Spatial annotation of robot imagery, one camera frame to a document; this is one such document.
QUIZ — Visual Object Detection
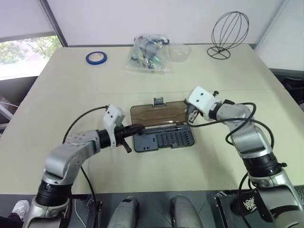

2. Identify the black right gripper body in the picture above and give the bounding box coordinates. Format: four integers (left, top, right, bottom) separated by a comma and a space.
186, 104, 203, 118

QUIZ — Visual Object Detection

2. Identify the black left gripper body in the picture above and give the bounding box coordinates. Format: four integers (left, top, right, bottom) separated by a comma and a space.
113, 126, 133, 154

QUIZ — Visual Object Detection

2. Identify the gray screwdriver bit case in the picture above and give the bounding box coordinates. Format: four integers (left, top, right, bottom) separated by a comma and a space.
129, 97, 196, 153

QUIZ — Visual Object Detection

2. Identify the clear plastic bowl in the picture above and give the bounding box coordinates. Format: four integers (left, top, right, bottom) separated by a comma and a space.
168, 42, 192, 63

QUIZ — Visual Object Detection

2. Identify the clear plastic bag of parts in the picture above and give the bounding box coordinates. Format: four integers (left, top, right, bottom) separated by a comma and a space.
124, 33, 172, 73

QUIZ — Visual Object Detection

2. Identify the blue tape roll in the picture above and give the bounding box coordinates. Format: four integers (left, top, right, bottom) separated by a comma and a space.
85, 51, 109, 66

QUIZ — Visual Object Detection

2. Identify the gray rounded robot leg cover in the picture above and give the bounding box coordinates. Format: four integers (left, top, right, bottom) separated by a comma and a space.
110, 195, 140, 228
169, 194, 203, 228

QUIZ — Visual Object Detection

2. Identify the black bag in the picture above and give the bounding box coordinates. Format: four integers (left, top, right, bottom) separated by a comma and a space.
282, 75, 304, 108

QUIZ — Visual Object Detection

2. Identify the white metal rack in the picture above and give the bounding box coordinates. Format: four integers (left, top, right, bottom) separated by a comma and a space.
0, 94, 20, 130

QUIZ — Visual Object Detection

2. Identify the white sneaker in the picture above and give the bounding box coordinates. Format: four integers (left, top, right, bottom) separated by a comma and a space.
11, 199, 30, 222

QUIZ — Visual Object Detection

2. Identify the dark trouser leg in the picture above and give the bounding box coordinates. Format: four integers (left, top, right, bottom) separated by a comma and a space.
0, 212, 24, 228

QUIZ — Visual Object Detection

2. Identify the white roller blind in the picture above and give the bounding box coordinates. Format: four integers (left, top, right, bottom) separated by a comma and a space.
0, 0, 57, 40

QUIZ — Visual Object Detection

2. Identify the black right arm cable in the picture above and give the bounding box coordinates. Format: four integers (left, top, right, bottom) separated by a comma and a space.
187, 102, 276, 228

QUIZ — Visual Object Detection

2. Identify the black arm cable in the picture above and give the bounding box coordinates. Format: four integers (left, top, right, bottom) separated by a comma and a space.
187, 102, 276, 228
62, 105, 110, 228

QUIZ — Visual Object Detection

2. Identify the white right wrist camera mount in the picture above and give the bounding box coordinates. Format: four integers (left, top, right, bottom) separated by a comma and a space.
185, 86, 223, 122

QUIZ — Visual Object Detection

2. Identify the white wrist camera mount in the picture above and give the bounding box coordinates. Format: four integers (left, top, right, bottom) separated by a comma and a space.
103, 104, 126, 149
185, 86, 223, 122

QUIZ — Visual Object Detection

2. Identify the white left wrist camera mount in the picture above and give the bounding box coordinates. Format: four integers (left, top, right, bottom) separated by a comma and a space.
103, 104, 126, 149

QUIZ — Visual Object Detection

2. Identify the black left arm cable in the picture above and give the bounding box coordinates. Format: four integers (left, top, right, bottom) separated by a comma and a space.
62, 105, 110, 228

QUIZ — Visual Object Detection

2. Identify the black wire head stand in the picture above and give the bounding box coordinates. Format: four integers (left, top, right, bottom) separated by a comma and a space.
207, 10, 250, 60

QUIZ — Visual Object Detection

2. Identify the black metal table bracket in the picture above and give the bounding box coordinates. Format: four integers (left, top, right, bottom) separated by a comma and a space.
86, 199, 103, 228

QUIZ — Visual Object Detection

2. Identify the dark window frame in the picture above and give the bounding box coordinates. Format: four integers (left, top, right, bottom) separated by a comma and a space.
38, 0, 69, 48

